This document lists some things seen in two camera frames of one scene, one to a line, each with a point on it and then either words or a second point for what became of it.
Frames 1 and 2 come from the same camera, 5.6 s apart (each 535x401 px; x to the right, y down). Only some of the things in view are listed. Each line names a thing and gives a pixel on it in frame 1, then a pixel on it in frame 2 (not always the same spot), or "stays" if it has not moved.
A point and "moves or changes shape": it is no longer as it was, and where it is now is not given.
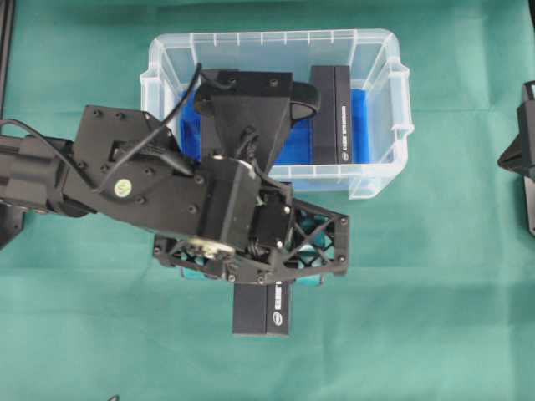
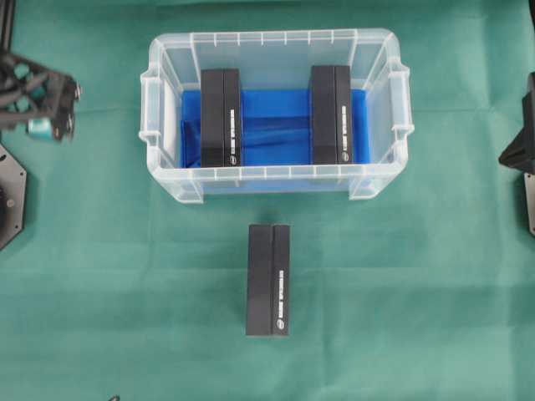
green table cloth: (438, 303) stays
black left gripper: (252, 231) -> (43, 98)
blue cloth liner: (297, 146) stays
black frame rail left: (7, 23) stays
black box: (261, 308) moves or changes shape
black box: (331, 127) stays
